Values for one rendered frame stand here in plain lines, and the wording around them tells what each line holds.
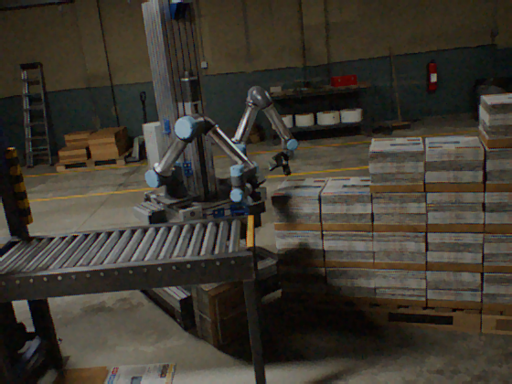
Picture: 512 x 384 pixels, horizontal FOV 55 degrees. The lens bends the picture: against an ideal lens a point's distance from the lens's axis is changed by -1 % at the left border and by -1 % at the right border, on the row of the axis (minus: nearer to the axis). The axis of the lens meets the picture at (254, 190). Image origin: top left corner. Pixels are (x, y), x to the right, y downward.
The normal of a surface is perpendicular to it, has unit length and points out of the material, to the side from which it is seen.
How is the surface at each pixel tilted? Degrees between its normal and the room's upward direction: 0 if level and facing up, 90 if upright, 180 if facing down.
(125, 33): 90
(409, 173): 90
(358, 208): 90
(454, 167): 90
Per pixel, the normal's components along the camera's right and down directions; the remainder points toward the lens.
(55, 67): 0.00, 0.27
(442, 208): -0.30, 0.29
